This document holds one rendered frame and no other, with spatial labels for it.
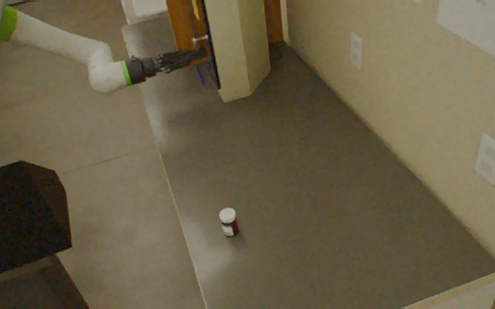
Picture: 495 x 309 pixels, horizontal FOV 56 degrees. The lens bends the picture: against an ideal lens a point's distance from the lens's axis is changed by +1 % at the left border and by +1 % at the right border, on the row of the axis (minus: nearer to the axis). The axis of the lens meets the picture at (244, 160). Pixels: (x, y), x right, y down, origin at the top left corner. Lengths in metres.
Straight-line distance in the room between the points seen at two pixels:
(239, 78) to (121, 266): 1.29
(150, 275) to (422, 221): 1.56
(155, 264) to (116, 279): 0.20
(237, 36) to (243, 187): 0.58
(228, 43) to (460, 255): 1.03
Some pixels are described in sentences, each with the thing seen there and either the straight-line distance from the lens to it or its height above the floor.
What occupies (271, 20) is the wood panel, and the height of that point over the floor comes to 1.05.
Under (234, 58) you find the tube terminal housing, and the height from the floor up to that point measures 1.12.
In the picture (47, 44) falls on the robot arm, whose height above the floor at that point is 1.30.
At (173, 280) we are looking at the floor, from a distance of 2.48.
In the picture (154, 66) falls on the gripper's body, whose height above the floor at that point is 1.16.
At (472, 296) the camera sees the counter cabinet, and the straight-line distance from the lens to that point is 1.33.
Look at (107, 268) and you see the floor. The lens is 2.66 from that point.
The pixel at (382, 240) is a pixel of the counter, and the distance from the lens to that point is 1.30.
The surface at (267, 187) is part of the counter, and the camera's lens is 1.45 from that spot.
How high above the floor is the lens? 1.94
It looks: 40 degrees down
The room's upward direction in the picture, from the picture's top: 10 degrees counter-clockwise
